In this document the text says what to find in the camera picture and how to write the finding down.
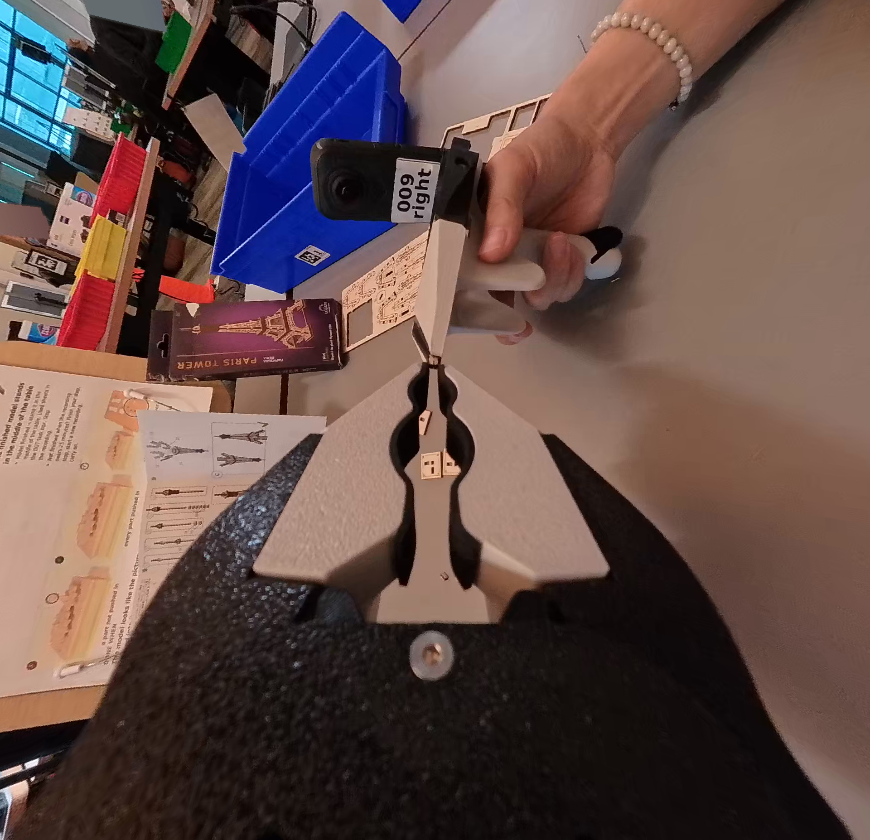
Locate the task sheet with photos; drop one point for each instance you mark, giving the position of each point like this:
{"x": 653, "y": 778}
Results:
{"x": 68, "y": 446}

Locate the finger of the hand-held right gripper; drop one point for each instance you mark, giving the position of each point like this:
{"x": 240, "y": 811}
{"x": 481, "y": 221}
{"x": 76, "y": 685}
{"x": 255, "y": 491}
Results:
{"x": 420, "y": 337}
{"x": 442, "y": 276}

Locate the person's right forearm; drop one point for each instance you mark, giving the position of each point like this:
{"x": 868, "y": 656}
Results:
{"x": 680, "y": 11}

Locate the green storage bin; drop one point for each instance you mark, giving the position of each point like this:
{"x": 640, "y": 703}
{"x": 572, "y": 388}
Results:
{"x": 173, "y": 41}

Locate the purple tower model box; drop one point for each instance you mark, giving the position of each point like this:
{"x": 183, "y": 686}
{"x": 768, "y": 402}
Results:
{"x": 258, "y": 337}

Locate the white cardboard box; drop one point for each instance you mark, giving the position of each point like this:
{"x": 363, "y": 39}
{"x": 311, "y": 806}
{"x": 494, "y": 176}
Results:
{"x": 68, "y": 208}

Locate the yellow storage bin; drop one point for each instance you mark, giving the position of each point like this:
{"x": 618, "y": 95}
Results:
{"x": 102, "y": 245}

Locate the assembly instruction sheet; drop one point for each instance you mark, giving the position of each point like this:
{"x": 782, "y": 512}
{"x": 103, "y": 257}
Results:
{"x": 190, "y": 473}

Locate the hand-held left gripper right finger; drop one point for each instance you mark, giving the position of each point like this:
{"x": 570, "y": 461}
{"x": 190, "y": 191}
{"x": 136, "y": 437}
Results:
{"x": 530, "y": 514}

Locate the laser-cut wooden parts sheet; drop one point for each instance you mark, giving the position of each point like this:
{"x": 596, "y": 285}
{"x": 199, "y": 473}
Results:
{"x": 380, "y": 289}

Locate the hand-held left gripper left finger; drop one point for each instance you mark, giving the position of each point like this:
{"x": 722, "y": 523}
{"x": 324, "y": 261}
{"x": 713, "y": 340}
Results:
{"x": 333, "y": 507}

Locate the red storage bin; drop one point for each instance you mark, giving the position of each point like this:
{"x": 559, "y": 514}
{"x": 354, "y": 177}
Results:
{"x": 119, "y": 174}
{"x": 85, "y": 310}

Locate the grey desk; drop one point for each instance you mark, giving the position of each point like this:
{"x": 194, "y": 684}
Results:
{"x": 713, "y": 310}

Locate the wooden shelf rack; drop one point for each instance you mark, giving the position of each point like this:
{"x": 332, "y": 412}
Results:
{"x": 132, "y": 242}

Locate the person's right hand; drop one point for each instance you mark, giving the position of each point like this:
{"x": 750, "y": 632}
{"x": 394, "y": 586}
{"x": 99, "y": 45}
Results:
{"x": 544, "y": 174}

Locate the empty wooden sheet frame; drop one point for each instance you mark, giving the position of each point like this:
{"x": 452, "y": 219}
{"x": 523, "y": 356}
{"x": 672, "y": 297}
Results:
{"x": 501, "y": 141}

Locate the room window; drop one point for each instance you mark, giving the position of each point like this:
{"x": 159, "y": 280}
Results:
{"x": 27, "y": 72}

